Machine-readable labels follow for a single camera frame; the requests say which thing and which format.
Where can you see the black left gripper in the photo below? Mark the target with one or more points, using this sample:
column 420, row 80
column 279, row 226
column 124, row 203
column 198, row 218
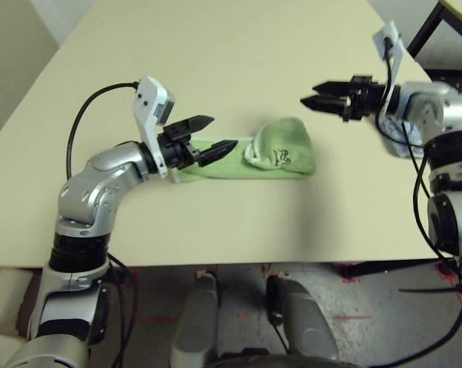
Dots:
column 177, row 153

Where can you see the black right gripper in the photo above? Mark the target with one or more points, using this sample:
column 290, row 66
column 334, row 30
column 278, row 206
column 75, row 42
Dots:
column 364, row 97

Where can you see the green sock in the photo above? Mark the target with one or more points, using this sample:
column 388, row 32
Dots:
column 230, row 168

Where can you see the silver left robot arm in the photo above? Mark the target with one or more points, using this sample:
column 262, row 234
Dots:
column 100, row 172

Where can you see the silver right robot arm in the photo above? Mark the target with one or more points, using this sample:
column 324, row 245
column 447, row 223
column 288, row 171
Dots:
column 445, row 111

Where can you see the light blue folded towel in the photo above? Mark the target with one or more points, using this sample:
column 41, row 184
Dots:
column 393, row 134

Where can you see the grey left robot leg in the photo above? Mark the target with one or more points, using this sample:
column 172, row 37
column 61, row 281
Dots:
column 196, row 318

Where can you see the black table underframe bar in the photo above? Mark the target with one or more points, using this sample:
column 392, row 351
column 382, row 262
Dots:
column 387, row 266

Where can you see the black robot waist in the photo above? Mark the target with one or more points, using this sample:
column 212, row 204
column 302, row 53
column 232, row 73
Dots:
column 272, row 362

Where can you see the dark brown upholstered seat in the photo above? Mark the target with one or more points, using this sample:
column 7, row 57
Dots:
column 29, row 306

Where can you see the beige cushion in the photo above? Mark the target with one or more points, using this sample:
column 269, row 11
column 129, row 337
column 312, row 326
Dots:
column 0, row 306

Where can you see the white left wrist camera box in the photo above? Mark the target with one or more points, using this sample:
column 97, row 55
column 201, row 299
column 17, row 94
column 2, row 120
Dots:
column 148, row 99

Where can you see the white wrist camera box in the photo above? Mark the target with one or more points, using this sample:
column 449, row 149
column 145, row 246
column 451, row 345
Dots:
column 395, row 57
column 148, row 99

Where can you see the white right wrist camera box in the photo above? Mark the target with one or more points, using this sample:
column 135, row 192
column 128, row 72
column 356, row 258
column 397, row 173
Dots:
column 395, row 57

